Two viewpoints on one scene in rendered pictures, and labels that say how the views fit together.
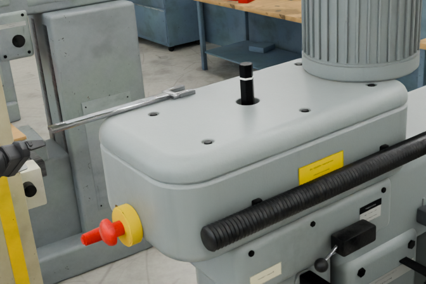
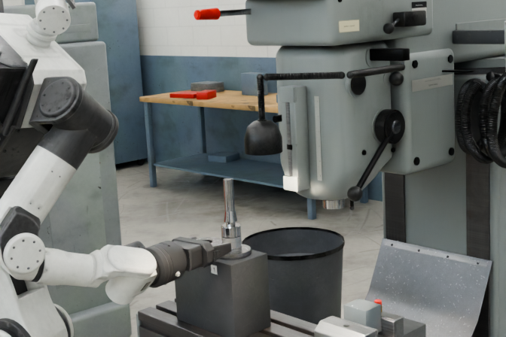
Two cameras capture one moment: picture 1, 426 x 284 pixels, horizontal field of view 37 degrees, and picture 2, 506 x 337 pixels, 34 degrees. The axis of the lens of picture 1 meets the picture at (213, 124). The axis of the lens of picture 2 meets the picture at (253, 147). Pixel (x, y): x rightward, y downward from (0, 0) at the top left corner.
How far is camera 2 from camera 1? 1.00 m
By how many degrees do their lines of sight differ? 15
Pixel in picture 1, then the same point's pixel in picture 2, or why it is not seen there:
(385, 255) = (431, 58)
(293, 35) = not seen: hidden behind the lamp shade
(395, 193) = (436, 7)
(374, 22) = not seen: outside the picture
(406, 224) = (445, 42)
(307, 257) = (376, 25)
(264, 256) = (347, 7)
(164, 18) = not seen: hidden behind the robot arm
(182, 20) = (121, 134)
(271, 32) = (233, 141)
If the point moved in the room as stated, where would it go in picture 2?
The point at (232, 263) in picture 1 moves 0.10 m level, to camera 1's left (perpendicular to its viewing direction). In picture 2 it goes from (326, 7) to (273, 10)
